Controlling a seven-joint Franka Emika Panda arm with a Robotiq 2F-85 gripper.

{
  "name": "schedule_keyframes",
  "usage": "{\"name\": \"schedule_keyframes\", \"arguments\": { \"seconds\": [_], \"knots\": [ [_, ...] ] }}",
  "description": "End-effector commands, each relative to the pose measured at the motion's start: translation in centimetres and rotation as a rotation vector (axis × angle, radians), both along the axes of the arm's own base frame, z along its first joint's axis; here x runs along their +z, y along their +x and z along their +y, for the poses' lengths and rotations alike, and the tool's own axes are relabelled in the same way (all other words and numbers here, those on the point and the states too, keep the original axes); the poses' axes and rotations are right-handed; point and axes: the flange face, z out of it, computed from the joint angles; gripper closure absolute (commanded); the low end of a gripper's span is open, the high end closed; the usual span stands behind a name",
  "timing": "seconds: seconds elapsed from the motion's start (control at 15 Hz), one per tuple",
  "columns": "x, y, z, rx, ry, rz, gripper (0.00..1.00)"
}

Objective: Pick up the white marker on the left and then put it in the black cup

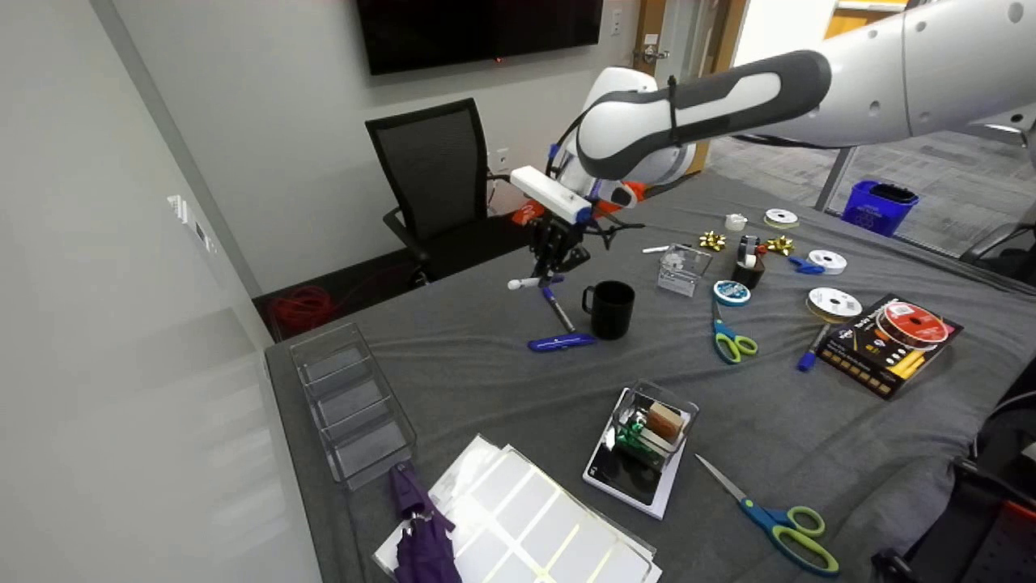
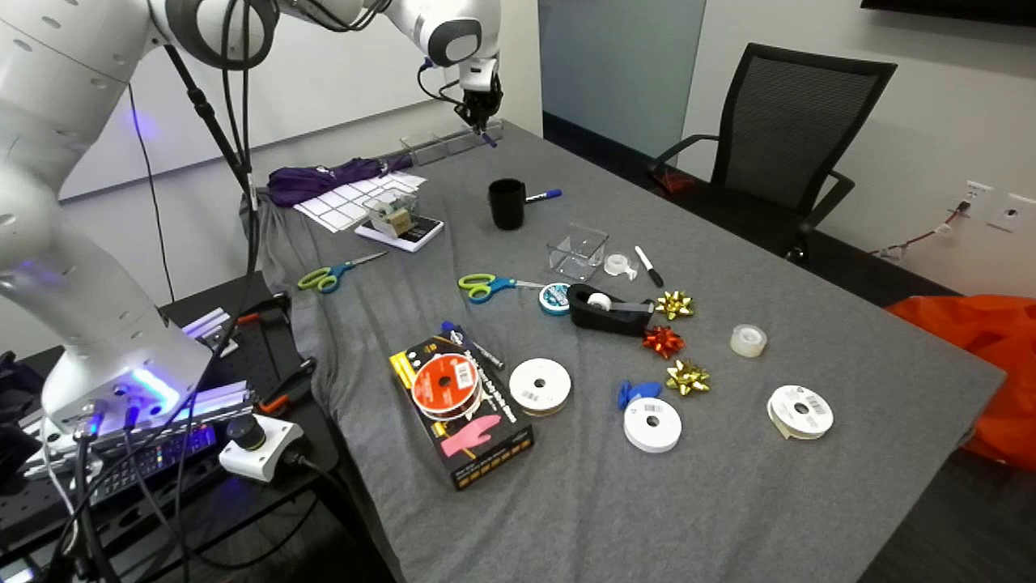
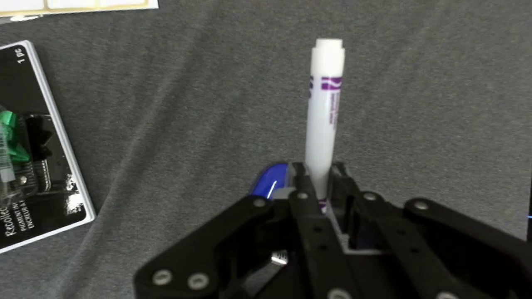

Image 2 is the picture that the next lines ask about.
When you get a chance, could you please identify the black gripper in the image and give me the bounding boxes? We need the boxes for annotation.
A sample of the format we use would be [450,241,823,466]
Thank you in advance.
[456,55,509,138]

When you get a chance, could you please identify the black cup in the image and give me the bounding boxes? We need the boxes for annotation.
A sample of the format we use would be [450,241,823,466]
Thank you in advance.
[485,175,532,232]

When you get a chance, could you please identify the black marker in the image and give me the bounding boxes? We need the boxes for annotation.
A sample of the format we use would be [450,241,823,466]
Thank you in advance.
[630,242,670,290]

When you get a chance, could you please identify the black card with white border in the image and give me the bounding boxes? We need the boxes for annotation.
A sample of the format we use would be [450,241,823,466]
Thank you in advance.
[353,208,446,260]

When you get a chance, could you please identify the clear packet of bows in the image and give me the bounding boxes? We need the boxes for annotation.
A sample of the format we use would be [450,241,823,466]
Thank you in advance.
[377,196,428,241]

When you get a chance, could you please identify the grey blue door panel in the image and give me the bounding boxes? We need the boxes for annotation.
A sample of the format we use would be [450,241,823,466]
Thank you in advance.
[537,0,711,162]

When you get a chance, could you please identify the white grid pattern paper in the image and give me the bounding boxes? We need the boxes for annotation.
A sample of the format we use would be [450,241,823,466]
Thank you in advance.
[290,168,431,241]

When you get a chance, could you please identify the white whiteboard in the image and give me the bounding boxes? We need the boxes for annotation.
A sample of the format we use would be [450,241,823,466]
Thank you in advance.
[57,0,450,205]

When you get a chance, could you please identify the clear plastic box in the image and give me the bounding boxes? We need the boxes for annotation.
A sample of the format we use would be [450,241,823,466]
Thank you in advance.
[544,228,616,285]

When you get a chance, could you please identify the purple cloth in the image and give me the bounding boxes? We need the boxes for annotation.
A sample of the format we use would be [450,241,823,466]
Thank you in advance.
[266,152,416,210]

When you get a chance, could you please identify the teal ribbon spool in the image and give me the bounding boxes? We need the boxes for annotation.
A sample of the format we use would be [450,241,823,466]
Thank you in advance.
[537,278,576,317]

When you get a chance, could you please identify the blue capped pen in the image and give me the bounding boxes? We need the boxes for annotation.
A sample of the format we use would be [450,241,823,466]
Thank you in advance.
[437,317,509,376]

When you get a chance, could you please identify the black tape dispenser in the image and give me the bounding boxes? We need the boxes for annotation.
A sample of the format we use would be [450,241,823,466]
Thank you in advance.
[566,282,661,336]

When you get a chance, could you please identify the gold gift bow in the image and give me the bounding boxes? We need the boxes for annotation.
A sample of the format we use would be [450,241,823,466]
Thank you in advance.
[662,355,714,402]
[651,288,698,323]

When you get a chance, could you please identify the black tripod pole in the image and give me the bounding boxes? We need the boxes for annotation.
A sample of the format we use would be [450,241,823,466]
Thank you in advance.
[159,43,266,208]

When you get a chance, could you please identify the white ribbon spool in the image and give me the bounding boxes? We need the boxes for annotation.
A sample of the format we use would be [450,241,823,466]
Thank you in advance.
[503,355,576,418]
[621,394,686,458]

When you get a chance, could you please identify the red gift bow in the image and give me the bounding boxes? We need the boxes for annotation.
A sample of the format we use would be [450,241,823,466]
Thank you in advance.
[642,323,688,360]

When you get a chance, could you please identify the black box with orange ribbon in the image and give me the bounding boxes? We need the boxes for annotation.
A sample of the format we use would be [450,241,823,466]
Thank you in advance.
[384,332,537,491]

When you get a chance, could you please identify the blue gift bow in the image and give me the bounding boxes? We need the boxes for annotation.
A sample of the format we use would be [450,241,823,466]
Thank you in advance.
[616,376,667,416]

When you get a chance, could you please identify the black office chair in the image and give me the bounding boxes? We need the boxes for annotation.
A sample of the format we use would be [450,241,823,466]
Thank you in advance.
[644,43,900,264]

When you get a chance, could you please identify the translucent white tape roll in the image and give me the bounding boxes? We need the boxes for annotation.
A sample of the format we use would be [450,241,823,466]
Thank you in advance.
[729,321,774,362]

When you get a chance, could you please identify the white box with black knob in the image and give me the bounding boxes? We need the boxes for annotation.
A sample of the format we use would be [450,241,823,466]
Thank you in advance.
[217,410,306,487]

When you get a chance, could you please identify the gold edged ribbon spool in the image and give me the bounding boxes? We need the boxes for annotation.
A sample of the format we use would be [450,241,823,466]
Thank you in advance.
[764,381,837,447]

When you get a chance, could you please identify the black robot cart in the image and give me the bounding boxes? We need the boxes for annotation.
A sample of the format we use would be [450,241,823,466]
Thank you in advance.
[0,269,364,583]

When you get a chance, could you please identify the orange plastic bag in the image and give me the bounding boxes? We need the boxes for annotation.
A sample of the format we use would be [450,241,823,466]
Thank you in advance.
[884,290,1036,475]

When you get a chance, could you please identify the metal wire tray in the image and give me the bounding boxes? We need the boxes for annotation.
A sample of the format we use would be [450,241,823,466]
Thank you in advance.
[400,115,511,168]

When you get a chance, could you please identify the green yellow handled scissors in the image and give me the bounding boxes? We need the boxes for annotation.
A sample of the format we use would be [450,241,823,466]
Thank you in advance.
[456,269,548,308]
[295,250,388,299]

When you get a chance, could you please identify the thin black hanging cable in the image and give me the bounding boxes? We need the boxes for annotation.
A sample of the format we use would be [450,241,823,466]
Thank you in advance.
[127,82,178,308]

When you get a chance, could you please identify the silver metal bracket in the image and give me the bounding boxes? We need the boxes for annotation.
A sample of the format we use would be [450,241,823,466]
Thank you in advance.
[178,303,243,360]

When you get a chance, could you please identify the thick black power cable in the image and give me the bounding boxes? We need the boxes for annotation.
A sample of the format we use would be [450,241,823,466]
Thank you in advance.
[282,447,375,543]

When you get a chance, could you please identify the wall outlet cable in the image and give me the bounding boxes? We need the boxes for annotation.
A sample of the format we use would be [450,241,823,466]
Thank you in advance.
[871,196,973,262]

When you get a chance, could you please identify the black wall screen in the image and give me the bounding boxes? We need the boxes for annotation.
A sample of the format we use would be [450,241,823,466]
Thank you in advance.
[857,0,1036,33]

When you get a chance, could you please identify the white wall plate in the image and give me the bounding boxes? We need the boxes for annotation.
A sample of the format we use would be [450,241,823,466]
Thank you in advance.
[993,189,1036,235]

